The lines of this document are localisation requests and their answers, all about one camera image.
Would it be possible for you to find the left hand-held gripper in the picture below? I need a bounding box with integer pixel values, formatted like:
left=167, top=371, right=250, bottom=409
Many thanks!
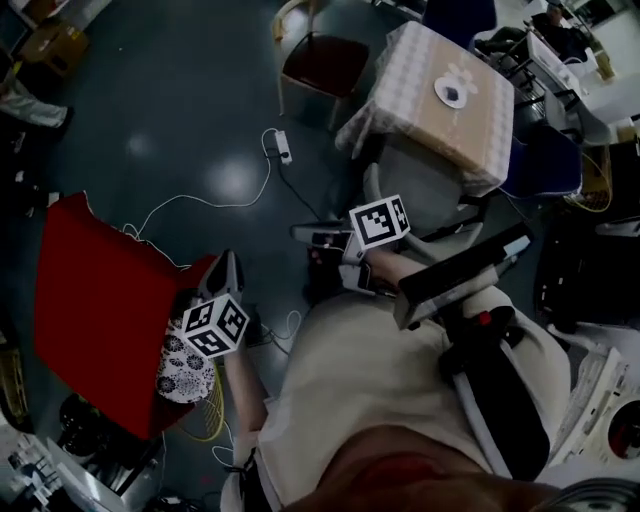
left=181, top=248, right=251, bottom=360

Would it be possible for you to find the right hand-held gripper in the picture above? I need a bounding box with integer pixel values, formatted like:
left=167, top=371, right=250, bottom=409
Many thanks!
left=291, top=194, right=412, bottom=296

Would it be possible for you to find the dark seat wooden chair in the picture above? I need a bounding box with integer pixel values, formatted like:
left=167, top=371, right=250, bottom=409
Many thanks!
left=272, top=0, right=372, bottom=133

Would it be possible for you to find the person's left forearm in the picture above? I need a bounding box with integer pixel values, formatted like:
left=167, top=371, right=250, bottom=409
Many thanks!
left=222, top=349, right=269, bottom=434

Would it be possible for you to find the person's right forearm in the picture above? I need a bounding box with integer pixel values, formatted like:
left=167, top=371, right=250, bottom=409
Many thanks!
left=369, top=247, right=432, bottom=292

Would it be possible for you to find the table with checked tablecloth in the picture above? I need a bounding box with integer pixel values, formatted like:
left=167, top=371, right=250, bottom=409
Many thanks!
left=335, top=20, right=516, bottom=197

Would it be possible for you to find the person's black shoe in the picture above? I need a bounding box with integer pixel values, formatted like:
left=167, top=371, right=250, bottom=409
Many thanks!
left=303, top=247, right=347, bottom=307

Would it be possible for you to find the white power strip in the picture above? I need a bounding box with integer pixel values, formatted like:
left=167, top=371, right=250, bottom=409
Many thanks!
left=273, top=129, right=294, bottom=167

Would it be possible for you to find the red armchair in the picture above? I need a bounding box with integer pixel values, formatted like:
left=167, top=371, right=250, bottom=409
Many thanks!
left=33, top=192, right=219, bottom=442

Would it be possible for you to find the black flat device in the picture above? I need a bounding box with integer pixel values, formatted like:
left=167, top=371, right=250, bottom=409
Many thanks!
left=393, top=222, right=533, bottom=332

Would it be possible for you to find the floral cushion in yellow basket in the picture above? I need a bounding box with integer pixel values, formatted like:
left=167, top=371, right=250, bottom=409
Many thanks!
left=169, top=358, right=227, bottom=444

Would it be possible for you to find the person's torso in white shirt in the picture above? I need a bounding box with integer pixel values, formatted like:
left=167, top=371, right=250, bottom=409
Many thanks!
left=219, top=284, right=572, bottom=512

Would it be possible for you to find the white round plate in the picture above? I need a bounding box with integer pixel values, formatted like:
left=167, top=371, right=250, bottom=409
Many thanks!
left=433, top=75, right=470, bottom=110

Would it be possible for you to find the cardboard box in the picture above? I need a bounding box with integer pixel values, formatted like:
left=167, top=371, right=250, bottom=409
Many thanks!
left=19, top=22, right=92, bottom=77

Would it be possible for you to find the white ornate dressing table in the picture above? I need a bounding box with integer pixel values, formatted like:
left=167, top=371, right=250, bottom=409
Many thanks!
left=547, top=322, right=640, bottom=467

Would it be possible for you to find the white desk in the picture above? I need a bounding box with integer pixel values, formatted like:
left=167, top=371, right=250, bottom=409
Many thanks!
left=524, top=29, right=640, bottom=127

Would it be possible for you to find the black cable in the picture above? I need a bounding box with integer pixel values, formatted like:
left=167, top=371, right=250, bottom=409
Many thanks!
left=277, top=162, right=327, bottom=227

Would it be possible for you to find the white cable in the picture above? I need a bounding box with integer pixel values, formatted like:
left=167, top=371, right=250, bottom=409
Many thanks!
left=122, top=127, right=304, bottom=357

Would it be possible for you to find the black mount with red button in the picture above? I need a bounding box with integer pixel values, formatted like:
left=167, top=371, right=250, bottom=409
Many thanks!
left=439, top=305, right=527, bottom=372

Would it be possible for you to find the black shoulder strap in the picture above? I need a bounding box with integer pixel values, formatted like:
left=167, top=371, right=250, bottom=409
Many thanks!
left=452, top=344, right=552, bottom=482

